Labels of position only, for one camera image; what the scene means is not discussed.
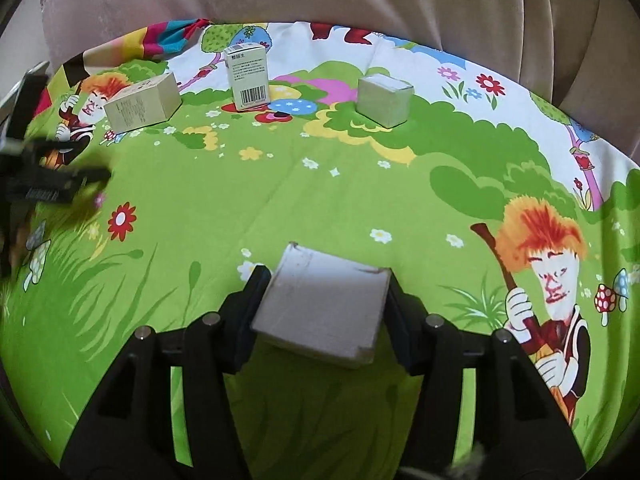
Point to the white medicine box with barcode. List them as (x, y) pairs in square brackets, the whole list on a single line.
[(248, 74)]

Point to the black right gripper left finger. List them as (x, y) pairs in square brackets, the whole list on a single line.
[(162, 410)]

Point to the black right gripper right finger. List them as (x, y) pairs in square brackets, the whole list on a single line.
[(519, 431)]

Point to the beige curtain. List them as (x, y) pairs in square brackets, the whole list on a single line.
[(582, 55)]

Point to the large beige cardboard box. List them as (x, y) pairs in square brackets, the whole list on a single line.
[(143, 104)]

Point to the small beige box far right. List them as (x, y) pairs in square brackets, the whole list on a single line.
[(384, 99)]

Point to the small beige cube box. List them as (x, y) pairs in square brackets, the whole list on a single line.
[(323, 306)]

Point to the green cartoon print cloth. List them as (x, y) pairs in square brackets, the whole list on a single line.
[(491, 205)]

